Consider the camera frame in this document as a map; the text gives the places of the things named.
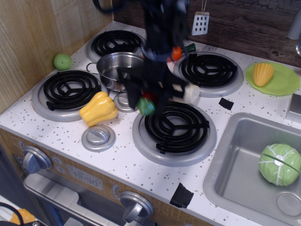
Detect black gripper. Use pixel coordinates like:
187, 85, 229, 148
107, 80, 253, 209
124, 50, 188, 115

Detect red toy pepper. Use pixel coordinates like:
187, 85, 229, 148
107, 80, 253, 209
136, 91, 157, 116

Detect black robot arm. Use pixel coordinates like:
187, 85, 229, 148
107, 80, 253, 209
117, 0, 189, 116

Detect yellow toy bell pepper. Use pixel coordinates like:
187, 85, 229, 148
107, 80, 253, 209
79, 91, 118, 127

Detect silver stovetop knob middle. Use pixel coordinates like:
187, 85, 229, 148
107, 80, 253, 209
113, 92, 138, 113

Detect silver stovetop knob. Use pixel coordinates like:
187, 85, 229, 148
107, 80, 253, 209
81, 125, 116, 152
113, 92, 138, 113

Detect white toy bottle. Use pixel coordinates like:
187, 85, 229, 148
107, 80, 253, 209
171, 84, 200, 104

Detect orange toy carrot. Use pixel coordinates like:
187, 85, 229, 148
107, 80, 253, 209
167, 43, 196, 62

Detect front right black burner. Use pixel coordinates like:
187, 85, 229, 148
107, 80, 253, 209
132, 102, 217, 167

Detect silver stovetop knob front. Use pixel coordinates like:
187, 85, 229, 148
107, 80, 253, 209
81, 125, 116, 152

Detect black tape piece small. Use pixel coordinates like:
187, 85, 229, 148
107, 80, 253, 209
219, 97, 234, 111

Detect hanging silver slotted spatula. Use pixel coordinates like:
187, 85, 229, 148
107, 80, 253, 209
191, 0, 210, 36

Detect front left black burner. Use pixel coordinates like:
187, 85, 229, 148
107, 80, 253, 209
32, 70, 108, 122

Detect green toy apple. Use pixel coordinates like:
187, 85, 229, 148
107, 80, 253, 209
53, 53, 73, 71

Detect black tape piece front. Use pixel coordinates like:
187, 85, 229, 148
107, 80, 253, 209
170, 183, 194, 209

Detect right silver oven dial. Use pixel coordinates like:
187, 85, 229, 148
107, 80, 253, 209
120, 191, 154, 224

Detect silver oven dial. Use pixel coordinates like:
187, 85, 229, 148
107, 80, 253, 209
120, 191, 154, 224
23, 145, 53, 174

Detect yellow toy corn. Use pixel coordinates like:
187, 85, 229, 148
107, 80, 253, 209
253, 63, 274, 87

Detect grey toy sink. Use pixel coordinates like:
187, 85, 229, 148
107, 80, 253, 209
203, 113, 301, 226

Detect left silver oven dial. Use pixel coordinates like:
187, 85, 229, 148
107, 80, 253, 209
23, 145, 53, 174

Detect green plastic plate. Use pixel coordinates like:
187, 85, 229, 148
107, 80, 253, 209
245, 62, 301, 96

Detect green toy cabbage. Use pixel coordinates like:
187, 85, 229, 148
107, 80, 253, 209
258, 144, 301, 186

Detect silver faucet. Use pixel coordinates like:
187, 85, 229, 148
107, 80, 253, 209
287, 8, 301, 56

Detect yellow object bottom left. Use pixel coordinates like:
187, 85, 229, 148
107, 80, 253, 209
10, 209, 36, 225

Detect steel pot with handles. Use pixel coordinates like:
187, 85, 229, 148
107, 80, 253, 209
86, 52, 144, 92

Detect silver oven door handle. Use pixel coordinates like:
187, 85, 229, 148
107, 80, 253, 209
24, 174, 130, 226

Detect black cable bottom left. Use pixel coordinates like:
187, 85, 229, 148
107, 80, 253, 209
0, 202, 24, 224

